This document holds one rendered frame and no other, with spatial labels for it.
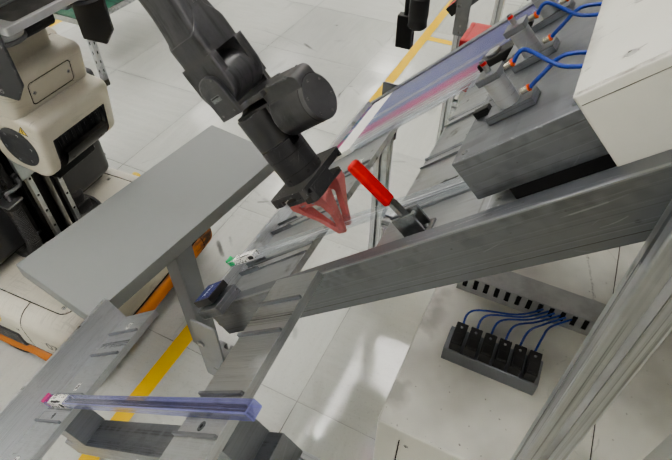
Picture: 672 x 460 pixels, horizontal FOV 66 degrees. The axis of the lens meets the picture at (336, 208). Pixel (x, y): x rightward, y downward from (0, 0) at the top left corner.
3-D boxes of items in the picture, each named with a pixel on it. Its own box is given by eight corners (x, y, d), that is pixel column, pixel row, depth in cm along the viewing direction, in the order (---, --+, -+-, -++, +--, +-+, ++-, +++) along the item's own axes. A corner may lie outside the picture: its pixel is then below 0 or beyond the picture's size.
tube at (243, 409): (48, 407, 75) (42, 402, 75) (55, 398, 76) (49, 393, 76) (253, 422, 41) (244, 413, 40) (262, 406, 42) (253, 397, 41)
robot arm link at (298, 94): (232, 53, 67) (193, 85, 62) (290, 10, 60) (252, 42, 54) (288, 127, 72) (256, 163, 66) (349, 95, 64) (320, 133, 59)
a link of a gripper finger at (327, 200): (375, 205, 73) (337, 152, 70) (354, 239, 68) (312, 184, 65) (341, 214, 78) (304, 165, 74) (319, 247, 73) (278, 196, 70)
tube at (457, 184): (230, 267, 93) (226, 262, 92) (235, 261, 94) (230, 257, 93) (473, 187, 57) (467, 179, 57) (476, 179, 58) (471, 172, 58)
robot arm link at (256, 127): (248, 100, 69) (224, 122, 65) (282, 79, 65) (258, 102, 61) (280, 141, 72) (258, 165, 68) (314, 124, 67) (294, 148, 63)
